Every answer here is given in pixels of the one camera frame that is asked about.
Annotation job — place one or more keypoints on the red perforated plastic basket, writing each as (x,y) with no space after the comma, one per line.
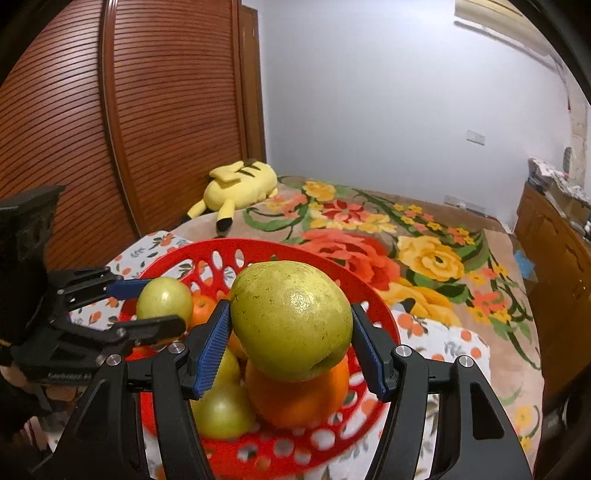
(277,454)

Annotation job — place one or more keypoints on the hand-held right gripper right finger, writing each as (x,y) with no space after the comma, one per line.
(369,355)

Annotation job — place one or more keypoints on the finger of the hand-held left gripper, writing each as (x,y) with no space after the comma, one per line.
(129,288)
(152,328)

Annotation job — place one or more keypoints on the blue plastic bag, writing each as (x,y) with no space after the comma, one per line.
(525,265)

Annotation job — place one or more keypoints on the floral blanket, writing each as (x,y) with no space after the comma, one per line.
(415,258)

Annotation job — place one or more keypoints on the floral cloth pile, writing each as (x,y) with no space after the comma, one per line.
(549,173)

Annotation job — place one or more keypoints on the large yellow green pear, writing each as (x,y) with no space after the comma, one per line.
(291,318)

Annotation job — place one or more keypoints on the small tangerine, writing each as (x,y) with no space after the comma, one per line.
(203,310)

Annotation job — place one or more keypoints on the orange print tablecloth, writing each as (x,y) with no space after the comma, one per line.
(443,341)

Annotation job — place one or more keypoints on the yellow plush toy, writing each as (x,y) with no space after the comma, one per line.
(240,184)

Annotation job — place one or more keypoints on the large orange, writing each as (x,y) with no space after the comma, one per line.
(295,401)

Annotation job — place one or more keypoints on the white wall switch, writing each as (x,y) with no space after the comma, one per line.
(475,137)

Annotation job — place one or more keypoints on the wooden slatted wardrobe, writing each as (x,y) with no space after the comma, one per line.
(161,115)

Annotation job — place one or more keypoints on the beige curtain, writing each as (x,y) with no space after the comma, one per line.
(578,134)

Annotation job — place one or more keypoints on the wooden cabinet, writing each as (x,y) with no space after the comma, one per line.
(554,258)

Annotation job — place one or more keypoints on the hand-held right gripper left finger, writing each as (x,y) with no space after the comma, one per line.
(212,355)

